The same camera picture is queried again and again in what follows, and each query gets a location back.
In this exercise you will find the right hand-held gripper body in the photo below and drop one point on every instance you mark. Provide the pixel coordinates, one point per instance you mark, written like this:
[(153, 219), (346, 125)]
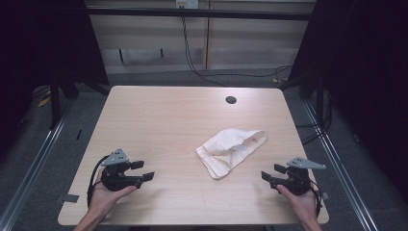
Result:
[(298, 181)]

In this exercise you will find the black curtain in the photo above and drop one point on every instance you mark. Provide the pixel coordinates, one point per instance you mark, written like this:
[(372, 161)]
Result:
[(369, 80), (41, 48)]

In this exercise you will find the person's left hand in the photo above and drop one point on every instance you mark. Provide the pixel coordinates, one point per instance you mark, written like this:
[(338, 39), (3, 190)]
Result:
[(102, 199)]

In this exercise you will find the black horizontal frame bar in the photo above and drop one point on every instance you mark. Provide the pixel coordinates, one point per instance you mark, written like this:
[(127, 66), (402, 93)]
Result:
[(192, 13)]

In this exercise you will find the person's right hand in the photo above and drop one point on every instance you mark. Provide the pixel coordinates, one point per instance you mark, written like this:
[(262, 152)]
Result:
[(303, 205)]

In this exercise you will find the grey tape piece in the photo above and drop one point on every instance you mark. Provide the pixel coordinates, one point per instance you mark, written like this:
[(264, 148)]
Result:
[(325, 195), (71, 198)]

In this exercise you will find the metal floor rail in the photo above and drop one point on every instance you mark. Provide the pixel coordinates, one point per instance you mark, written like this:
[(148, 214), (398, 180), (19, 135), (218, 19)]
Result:
[(340, 166), (35, 163)]

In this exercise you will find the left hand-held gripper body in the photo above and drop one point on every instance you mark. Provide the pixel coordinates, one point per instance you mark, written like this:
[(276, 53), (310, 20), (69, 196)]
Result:
[(115, 179)]

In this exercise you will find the white wall socket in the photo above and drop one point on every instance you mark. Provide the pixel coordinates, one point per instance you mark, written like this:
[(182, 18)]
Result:
[(187, 4)]

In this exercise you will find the white cloth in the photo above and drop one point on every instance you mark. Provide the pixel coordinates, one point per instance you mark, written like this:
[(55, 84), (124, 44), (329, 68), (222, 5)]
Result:
[(226, 150)]

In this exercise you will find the yellow tape strip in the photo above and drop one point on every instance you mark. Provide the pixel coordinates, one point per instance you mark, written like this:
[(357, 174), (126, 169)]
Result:
[(44, 102)]

